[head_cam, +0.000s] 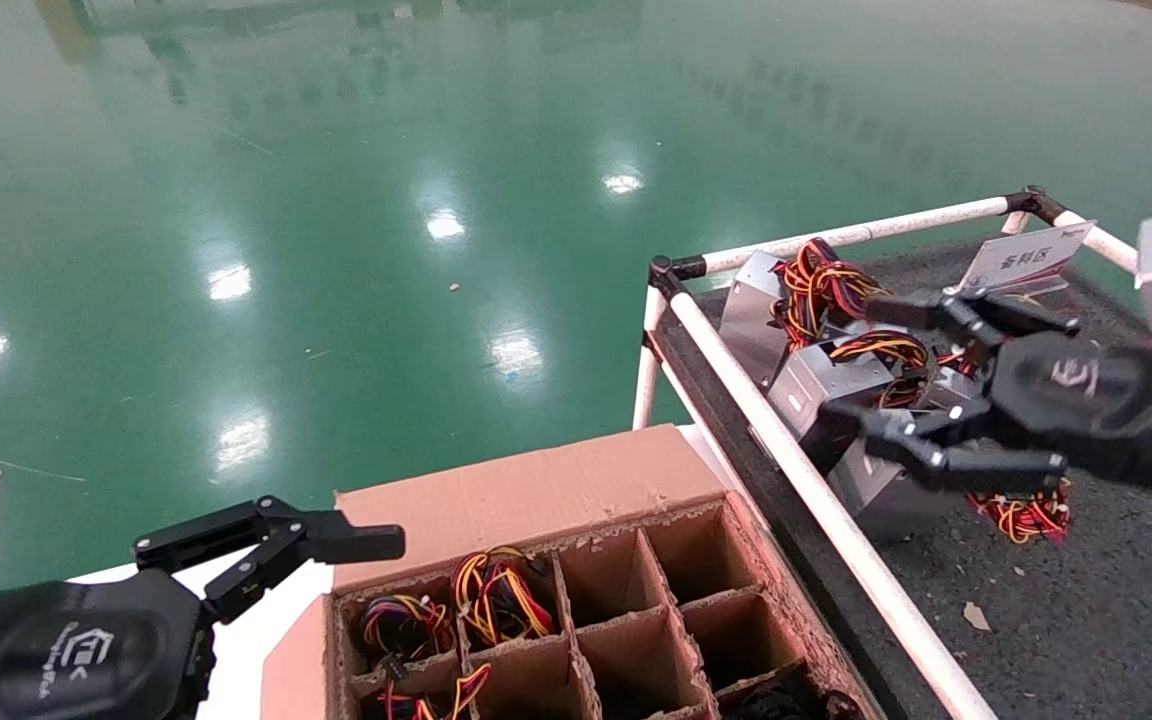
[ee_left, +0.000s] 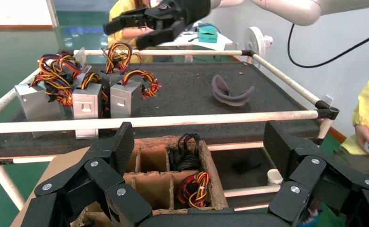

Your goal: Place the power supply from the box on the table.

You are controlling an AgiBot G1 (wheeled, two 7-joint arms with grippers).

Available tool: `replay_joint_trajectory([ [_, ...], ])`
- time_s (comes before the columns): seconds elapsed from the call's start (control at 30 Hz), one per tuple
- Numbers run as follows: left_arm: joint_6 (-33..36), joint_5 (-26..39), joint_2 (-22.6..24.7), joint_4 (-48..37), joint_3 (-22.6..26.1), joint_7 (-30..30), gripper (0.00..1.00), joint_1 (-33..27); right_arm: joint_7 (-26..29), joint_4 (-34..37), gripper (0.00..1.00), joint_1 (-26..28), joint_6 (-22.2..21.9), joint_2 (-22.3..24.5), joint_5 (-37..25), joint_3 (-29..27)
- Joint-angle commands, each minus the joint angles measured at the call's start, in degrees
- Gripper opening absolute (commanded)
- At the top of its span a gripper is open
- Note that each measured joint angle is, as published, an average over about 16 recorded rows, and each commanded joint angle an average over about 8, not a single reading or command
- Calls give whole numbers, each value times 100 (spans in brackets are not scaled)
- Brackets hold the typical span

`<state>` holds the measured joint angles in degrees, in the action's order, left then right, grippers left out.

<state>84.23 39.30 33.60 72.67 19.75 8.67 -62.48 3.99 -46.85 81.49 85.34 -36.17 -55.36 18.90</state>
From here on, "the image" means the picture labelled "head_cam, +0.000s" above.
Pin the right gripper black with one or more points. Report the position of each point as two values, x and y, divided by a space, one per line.
1106 410

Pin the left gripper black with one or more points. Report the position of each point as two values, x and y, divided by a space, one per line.
66 650

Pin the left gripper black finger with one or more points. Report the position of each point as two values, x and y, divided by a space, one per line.
346 542

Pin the cardboard box with dividers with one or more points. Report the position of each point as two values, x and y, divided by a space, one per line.
516 500

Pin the white label sign card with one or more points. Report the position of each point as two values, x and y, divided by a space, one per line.
1026 258

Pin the black pipe corner joint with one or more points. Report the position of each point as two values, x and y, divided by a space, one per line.
1031 203
671 270

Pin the white pipe table leg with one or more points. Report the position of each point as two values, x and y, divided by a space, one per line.
646 380

